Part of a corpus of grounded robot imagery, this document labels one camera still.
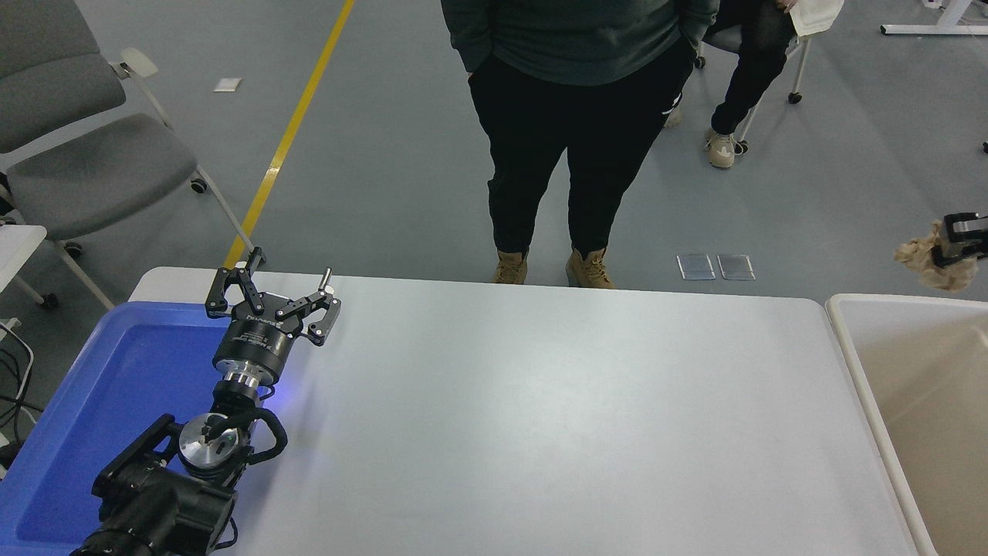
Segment large pale bin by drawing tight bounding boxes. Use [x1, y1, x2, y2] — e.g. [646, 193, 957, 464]
[826, 293, 988, 556]

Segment white desk base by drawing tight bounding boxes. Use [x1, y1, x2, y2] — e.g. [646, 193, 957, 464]
[880, 0, 988, 36]

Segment blue plastic tray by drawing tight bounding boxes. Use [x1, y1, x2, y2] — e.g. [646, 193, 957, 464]
[0, 301, 232, 556]

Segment grey padded chair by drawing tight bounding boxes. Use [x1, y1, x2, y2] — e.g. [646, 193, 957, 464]
[0, 0, 255, 310]

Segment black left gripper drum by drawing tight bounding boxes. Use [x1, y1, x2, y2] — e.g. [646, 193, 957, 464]
[212, 297, 302, 384]

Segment standing person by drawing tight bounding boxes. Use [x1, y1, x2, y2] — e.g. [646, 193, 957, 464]
[442, 0, 720, 290]

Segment seated person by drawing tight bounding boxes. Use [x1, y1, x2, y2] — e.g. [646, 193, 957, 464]
[664, 0, 844, 169]

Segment wheeled chair with white legs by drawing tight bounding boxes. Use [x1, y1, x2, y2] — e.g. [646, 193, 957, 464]
[692, 23, 811, 155]

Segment small white side table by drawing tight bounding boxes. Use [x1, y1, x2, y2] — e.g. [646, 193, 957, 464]
[0, 224, 49, 294]

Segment black cables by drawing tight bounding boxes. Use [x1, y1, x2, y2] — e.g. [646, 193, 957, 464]
[0, 318, 37, 453]

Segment tan paper ball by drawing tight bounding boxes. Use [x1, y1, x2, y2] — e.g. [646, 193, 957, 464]
[895, 220, 980, 293]

